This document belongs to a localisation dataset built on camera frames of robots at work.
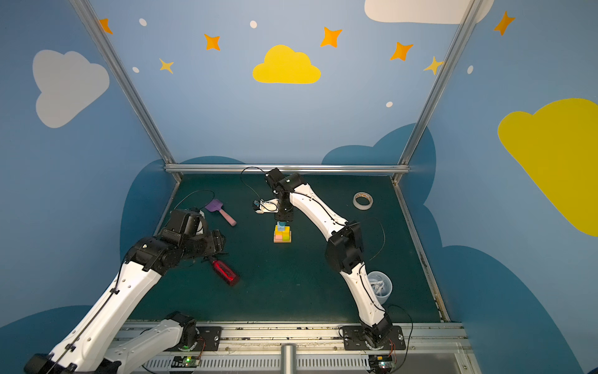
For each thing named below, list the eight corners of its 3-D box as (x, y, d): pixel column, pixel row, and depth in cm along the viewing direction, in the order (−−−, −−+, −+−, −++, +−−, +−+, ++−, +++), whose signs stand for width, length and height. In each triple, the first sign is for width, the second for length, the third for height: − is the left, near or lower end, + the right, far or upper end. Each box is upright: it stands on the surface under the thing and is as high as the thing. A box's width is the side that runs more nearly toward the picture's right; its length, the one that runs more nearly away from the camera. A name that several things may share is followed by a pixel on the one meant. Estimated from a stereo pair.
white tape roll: (354, 209, 112) (355, 206, 110) (351, 194, 118) (352, 191, 116) (373, 210, 112) (375, 207, 110) (370, 195, 118) (371, 192, 116)
